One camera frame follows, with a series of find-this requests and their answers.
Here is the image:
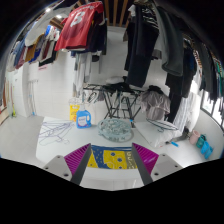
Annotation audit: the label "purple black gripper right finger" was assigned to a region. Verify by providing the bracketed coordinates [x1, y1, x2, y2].
[132, 143, 159, 185]

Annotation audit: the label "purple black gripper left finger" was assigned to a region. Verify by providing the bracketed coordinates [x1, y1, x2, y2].
[64, 144, 92, 185]

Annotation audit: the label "blue yellow patterned towel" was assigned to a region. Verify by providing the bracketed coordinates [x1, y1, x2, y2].
[87, 145, 137, 170]

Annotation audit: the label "white pillow bag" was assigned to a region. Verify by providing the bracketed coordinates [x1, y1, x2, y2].
[135, 121, 182, 148]

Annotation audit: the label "blue detergent bottle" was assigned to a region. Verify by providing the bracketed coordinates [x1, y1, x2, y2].
[76, 105, 91, 129]

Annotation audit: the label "pink cup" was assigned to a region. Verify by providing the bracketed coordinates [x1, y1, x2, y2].
[189, 131, 200, 144]

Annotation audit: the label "grey shirt on rack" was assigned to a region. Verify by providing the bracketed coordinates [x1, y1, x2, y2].
[140, 91, 171, 120]

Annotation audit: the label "teal blue slippers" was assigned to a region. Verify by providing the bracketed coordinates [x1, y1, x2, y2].
[196, 135, 213, 159]

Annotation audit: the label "black folding drying rack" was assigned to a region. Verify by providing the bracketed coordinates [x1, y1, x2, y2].
[85, 83, 142, 126]

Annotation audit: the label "grey hanging jacket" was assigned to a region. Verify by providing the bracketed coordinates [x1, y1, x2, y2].
[155, 6, 184, 77]

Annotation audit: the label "black hanging trousers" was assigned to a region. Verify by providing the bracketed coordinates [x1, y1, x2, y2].
[124, 5, 159, 87]

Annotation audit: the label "red number jersey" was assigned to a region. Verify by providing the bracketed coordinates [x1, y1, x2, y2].
[55, 1, 105, 51]

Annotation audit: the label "round wire hanger rack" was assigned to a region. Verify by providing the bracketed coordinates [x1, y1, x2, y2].
[148, 119, 177, 131]

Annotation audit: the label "pile of wire hangers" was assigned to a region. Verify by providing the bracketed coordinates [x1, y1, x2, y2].
[38, 121, 74, 146]

